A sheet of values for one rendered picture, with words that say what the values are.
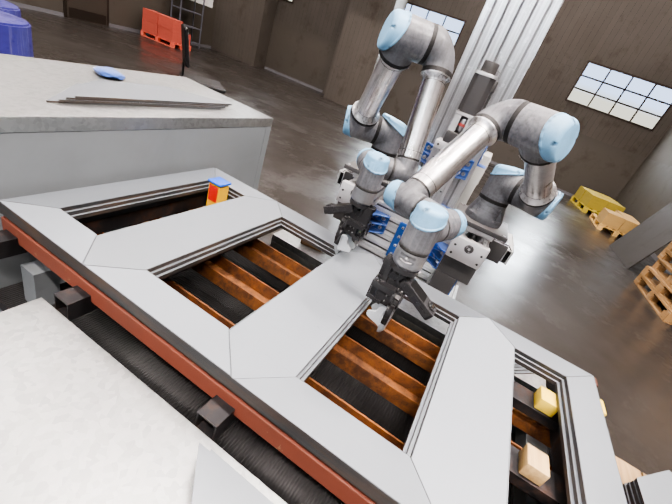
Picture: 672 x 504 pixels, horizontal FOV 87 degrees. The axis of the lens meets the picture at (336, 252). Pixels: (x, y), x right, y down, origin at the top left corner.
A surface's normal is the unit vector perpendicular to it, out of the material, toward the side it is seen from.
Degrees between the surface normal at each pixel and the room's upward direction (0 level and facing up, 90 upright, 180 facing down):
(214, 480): 0
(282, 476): 0
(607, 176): 90
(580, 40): 90
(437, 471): 0
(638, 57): 90
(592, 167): 90
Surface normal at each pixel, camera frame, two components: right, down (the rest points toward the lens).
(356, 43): -0.41, 0.33
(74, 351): 0.31, -0.82
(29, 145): 0.84, 0.48
